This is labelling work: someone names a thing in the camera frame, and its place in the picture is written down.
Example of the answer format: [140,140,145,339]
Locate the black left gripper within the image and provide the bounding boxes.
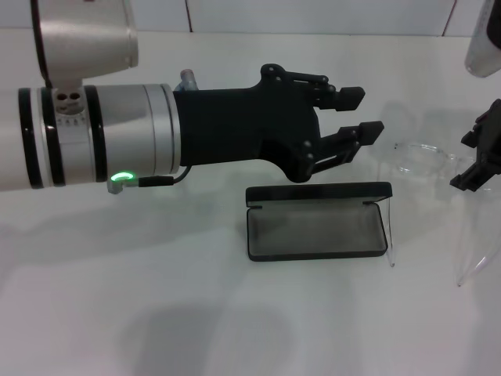
[174,62,367,184]

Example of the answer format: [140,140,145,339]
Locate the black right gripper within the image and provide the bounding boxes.
[308,99,501,193]

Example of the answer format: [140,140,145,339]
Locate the clear plastic glasses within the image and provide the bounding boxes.
[385,139,501,290]

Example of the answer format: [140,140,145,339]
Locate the black glasses case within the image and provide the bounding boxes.
[244,181,394,263]

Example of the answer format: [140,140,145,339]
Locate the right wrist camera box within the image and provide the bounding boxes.
[463,0,501,80]

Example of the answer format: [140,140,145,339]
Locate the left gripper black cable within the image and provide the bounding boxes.
[106,164,193,195]

